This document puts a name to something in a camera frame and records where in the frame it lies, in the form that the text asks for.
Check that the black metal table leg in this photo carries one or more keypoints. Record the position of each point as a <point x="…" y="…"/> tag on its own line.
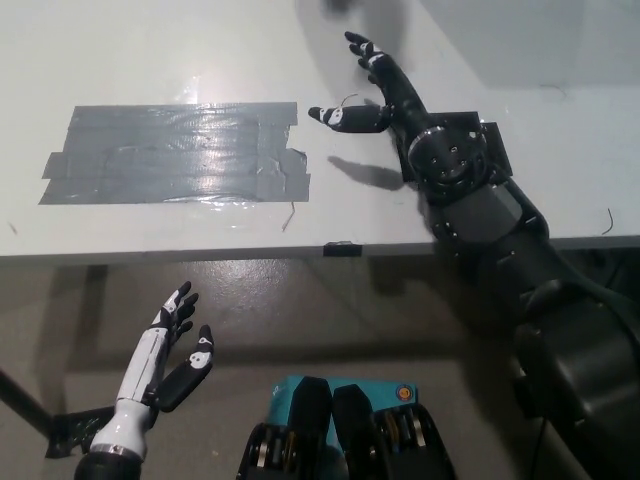
<point x="25" y="400"/>

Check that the black teal robot torso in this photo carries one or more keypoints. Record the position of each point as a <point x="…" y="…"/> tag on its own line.
<point x="345" y="430"/>

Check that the grey duct tape patch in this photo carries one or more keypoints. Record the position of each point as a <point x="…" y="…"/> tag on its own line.
<point x="175" y="155"/>

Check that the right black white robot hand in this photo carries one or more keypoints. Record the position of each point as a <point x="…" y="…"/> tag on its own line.
<point x="400" y="90"/>

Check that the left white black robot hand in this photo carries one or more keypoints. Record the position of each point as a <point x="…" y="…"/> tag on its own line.
<point x="142" y="372"/>

